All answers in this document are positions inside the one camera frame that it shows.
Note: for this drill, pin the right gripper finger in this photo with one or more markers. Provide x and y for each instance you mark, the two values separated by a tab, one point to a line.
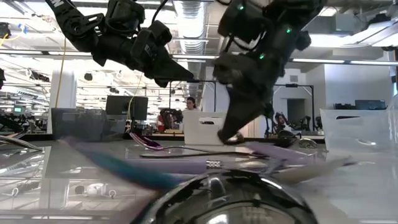
238	139
242	115

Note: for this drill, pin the iridescent rainbow spoon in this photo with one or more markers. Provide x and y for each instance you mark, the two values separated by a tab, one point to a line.
146	141
133	172

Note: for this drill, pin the chrome dome foreground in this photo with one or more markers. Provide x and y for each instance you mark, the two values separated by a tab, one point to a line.
224	202

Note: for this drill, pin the silver cutlery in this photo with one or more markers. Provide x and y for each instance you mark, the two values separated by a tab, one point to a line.
18	143

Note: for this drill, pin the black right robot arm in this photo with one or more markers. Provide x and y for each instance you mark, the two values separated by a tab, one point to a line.
280	18

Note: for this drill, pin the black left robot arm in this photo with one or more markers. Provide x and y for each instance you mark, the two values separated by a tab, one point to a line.
74	28

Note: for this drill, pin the white plastic bin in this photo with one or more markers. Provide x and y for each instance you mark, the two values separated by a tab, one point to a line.
202	133

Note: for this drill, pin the seated person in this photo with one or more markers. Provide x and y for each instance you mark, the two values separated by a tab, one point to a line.
281	119

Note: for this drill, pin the red black office chair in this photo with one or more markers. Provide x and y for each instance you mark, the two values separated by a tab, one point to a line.
161	126

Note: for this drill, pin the black computer monitor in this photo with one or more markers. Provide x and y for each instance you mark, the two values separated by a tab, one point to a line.
124	107

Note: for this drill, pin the background blue black robot arms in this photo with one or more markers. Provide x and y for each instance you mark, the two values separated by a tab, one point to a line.
306	123

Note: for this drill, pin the white pillar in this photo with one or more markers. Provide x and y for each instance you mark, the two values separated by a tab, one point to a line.
66	90

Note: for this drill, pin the long ceiling light strip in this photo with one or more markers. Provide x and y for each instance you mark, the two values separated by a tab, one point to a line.
326	60

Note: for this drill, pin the dark gray plastic bin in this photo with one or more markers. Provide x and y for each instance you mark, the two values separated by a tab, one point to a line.
81	124

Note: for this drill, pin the clear plastic bin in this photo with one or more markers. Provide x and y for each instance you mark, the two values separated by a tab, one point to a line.
357	124

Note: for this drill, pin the dark flat screen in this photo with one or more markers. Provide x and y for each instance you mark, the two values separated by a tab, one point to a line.
370	104

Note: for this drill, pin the green exit sign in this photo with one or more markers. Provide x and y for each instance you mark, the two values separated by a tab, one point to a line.
17	109

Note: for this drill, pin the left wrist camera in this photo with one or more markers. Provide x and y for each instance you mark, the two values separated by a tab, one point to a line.
124	15

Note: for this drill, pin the straight silver ventilation duct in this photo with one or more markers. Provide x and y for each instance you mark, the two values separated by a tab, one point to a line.
192	31

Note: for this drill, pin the black metal frame stand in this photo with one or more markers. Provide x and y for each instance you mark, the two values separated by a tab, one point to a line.
298	85

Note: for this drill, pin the black aluminium table frame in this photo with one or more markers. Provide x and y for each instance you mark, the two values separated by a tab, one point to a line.
155	136

